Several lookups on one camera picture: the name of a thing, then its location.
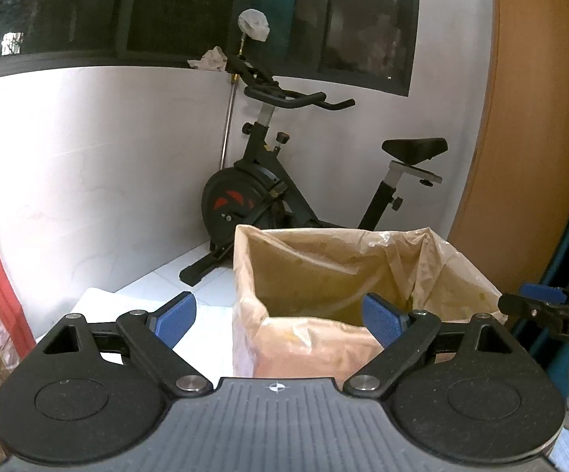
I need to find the wooden door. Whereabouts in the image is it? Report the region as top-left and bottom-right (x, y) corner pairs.
(449, 0), (569, 281)

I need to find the brown cardboard box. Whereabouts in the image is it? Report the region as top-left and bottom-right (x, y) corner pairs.
(234, 225), (504, 379)

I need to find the metal pole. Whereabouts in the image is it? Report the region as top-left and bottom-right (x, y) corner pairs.
(218, 34), (247, 170)

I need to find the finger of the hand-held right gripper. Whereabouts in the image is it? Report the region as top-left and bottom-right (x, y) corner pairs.
(519, 283), (568, 304)
(498, 294), (567, 336)

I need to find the dark framed window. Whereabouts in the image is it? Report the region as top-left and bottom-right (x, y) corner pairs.
(0, 0), (423, 99)

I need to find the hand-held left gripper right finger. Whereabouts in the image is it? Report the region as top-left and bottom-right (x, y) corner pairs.
(344, 292), (528, 396)

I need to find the black exercise bike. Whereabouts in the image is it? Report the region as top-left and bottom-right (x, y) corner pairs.
(179, 52), (450, 288)

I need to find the translucent plastic bag liner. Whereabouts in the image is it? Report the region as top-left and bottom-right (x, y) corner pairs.
(234, 225), (504, 379)

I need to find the white cloth cap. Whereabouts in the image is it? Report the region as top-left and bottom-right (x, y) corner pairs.
(238, 8), (270, 42)

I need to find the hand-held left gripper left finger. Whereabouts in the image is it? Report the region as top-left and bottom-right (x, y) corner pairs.
(33, 291), (214, 396)

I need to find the crumpled white rag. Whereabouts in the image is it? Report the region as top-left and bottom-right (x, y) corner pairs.
(187, 46), (229, 74)

